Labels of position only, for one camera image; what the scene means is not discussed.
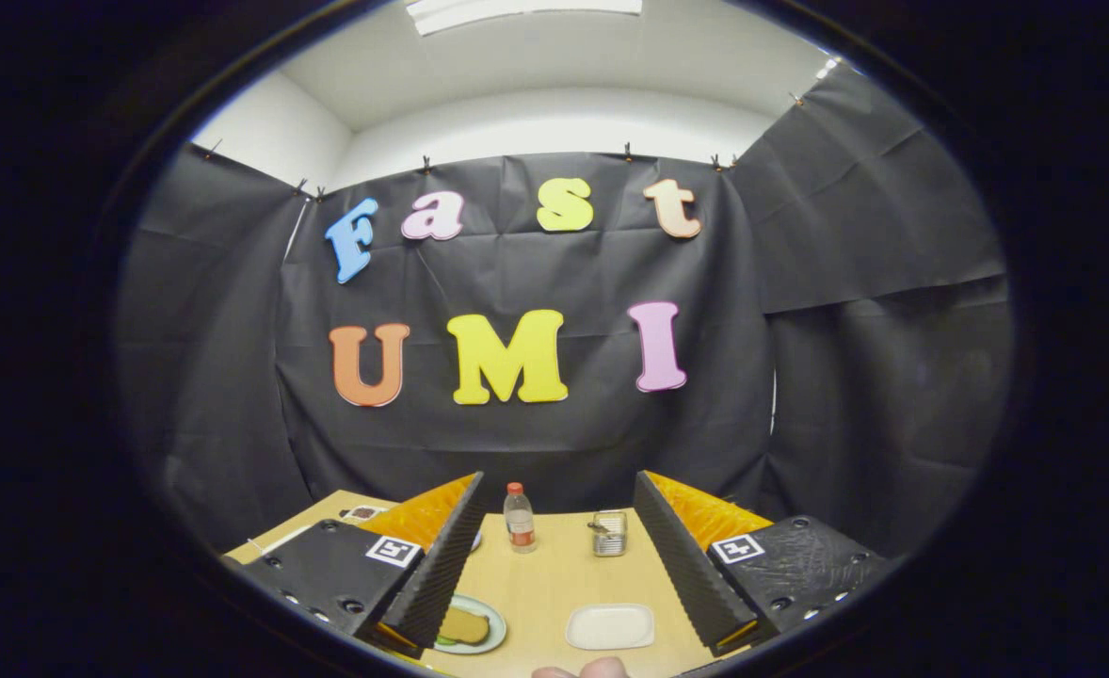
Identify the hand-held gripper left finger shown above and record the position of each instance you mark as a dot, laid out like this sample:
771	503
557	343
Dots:
446	565

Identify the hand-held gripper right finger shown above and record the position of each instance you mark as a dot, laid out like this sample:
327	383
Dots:
677	565

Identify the brown bread slice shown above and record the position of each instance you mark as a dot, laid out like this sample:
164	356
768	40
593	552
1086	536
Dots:
465	624

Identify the clear water bottle red cap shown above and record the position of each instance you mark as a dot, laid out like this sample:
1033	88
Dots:
520	523

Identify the pale green round plate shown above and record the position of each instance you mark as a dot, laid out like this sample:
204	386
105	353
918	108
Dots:
496	637

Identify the white square plate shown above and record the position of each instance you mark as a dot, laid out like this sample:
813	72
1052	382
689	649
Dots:
610	627

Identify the white divided seasoning tray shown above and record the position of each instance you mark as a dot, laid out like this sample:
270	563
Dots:
363	513

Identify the small ceiling light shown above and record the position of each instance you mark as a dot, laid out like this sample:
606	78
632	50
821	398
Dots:
827	68

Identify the large rectangular ceiling light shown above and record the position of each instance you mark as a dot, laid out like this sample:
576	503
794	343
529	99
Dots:
517	11

